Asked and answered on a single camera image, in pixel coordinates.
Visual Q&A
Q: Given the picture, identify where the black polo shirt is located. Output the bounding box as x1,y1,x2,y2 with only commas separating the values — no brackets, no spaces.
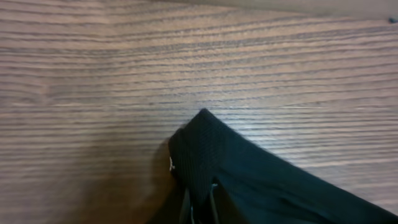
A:
150,109,397,224

